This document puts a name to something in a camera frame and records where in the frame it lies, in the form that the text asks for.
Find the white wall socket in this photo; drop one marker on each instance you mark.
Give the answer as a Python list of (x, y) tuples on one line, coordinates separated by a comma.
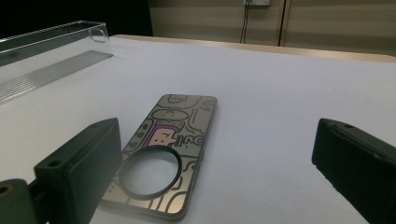
[(257, 2)]

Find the clear plastic tray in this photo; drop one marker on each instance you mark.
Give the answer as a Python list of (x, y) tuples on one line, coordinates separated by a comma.
[(46, 73)]

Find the black curtain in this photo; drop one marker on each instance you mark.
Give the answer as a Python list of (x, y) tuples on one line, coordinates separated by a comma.
[(77, 12)]

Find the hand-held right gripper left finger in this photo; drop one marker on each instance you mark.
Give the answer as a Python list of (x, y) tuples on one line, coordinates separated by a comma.
[(81, 168)]

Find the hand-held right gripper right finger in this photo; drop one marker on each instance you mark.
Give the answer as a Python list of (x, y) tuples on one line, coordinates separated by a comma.
[(361, 168)]

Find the cartoon print phone case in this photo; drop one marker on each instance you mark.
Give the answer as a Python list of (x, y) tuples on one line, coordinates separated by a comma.
[(190, 124)]

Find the white table cover sheet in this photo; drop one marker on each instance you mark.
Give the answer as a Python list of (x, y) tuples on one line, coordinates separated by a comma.
[(280, 109)]

